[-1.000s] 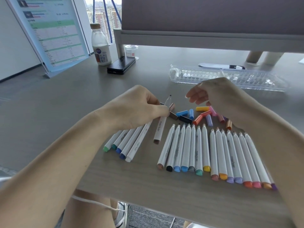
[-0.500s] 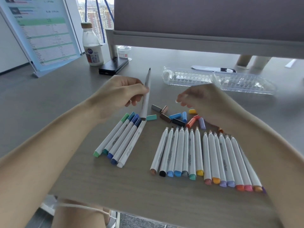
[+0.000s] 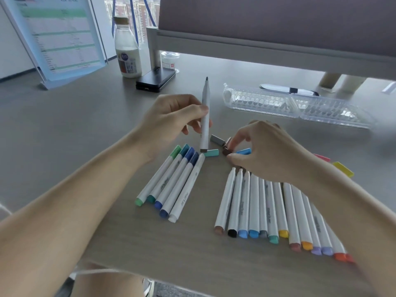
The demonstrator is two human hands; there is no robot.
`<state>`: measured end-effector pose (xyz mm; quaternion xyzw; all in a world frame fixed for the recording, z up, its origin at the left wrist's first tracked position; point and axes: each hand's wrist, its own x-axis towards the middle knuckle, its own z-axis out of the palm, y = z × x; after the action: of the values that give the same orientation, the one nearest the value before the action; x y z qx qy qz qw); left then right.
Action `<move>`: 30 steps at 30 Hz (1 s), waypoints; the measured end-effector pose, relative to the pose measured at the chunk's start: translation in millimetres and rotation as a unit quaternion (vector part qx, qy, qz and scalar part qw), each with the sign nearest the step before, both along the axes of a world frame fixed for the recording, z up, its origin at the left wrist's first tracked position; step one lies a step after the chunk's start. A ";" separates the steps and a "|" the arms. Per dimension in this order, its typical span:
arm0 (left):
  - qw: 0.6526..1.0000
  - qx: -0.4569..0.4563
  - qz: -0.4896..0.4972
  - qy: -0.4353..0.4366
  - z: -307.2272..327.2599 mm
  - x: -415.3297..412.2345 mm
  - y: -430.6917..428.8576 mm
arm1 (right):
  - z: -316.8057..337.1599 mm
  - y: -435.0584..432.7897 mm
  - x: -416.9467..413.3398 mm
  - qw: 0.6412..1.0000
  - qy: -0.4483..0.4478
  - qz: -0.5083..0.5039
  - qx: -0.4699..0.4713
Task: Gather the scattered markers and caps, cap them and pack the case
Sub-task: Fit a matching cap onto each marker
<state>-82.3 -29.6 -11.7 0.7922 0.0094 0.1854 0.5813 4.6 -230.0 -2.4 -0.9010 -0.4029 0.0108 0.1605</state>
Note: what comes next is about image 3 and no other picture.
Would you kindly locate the small clear jar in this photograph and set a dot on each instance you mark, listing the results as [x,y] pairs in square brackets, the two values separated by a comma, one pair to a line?
[170,61]

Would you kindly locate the blue marker cap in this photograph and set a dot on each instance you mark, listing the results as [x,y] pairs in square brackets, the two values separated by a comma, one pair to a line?
[189,153]

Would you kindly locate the red-tipped white marker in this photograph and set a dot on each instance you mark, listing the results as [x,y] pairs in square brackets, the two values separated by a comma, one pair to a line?
[337,247]

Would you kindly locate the blue-ended white marker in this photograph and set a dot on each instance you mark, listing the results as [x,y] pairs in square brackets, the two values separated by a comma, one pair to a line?
[171,182]

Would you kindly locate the white paper cup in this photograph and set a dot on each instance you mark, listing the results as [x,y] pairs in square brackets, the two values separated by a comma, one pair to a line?
[352,84]

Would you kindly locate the brown paper cup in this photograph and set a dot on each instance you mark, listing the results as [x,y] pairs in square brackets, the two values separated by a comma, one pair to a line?
[329,81]

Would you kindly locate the person's left forearm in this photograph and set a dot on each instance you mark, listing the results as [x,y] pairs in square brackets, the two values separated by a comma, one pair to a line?
[62,219]

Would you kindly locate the clear plastic marker case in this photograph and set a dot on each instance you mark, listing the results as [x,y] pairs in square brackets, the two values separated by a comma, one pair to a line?
[263,102]

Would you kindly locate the white milk bottle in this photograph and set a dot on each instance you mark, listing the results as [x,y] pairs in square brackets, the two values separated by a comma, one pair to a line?
[127,55]

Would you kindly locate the person's right hand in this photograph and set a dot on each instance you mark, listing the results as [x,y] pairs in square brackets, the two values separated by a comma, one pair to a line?
[272,151]

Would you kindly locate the person's right forearm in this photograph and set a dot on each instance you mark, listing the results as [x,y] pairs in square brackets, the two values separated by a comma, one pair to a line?
[355,219]

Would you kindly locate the person's left hand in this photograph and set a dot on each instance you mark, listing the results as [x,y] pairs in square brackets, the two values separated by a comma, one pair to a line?
[167,123]

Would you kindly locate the brown-ended white marker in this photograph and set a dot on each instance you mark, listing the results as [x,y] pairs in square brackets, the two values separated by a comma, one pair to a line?
[204,139]

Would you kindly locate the orange-tipped white marker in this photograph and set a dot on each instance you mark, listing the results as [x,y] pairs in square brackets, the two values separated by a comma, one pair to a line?
[301,219]

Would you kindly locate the set of red-toned markers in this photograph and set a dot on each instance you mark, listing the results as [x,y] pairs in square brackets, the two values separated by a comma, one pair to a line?
[309,225]

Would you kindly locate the mint marker cap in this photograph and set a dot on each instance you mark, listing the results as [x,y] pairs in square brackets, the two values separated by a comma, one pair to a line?
[212,153]

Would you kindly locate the grey desk divider shelf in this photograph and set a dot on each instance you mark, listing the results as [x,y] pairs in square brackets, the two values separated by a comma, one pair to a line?
[278,18]

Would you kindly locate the sky-blue marker cap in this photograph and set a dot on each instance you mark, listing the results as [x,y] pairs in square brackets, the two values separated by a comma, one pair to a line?
[244,150]

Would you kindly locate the white paper slip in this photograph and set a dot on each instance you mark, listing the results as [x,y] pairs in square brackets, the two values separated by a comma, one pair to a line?
[389,88]

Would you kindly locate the person's bare leg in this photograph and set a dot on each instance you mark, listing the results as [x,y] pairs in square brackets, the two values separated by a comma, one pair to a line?
[105,284]

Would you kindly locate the pink-ended white marker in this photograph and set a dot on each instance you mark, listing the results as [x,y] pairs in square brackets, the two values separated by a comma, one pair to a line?
[349,258]

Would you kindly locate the black rectangular power bank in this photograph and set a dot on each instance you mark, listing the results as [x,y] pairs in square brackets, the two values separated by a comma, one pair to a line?
[154,80]

